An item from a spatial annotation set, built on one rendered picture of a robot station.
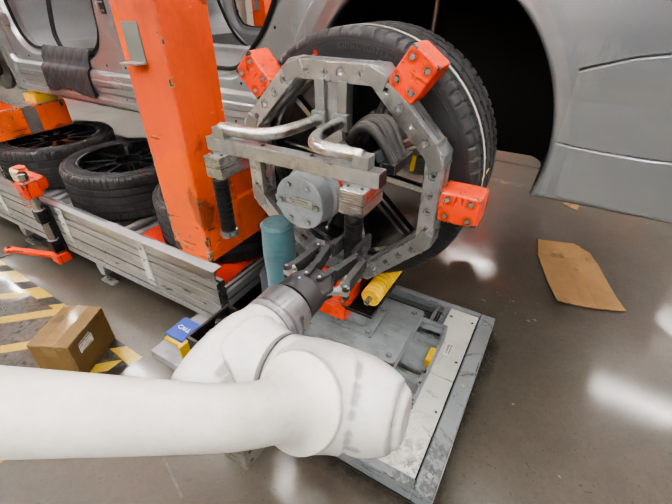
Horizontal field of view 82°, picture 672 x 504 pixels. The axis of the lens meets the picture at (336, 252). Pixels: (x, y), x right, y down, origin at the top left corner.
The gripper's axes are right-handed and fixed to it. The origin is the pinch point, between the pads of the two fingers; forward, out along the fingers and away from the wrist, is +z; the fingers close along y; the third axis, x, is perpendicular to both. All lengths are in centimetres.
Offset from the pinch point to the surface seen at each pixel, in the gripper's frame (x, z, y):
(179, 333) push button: -35, -14, -44
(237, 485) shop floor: -83, -22, -26
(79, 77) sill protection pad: 5, 62, -192
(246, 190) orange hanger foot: -15, 32, -58
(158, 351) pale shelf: -38, -20, -47
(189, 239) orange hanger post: -24, 10, -64
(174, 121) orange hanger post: 13, 10, -58
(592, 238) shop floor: -83, 194, 63
